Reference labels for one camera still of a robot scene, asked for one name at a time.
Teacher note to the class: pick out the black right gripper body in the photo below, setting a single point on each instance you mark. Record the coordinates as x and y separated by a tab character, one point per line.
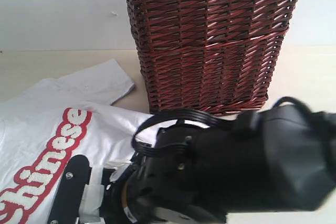
170	188

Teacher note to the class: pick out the white t-shirt red lettering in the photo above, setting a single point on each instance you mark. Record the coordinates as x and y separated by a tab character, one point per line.
54	120

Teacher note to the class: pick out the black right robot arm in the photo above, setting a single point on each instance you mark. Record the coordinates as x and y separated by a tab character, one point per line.
278	160

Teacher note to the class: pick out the brown wicker basket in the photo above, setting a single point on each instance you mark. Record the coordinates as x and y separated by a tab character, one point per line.
217	56

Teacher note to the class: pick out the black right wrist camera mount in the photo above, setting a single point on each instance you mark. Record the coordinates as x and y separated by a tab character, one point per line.
79	194

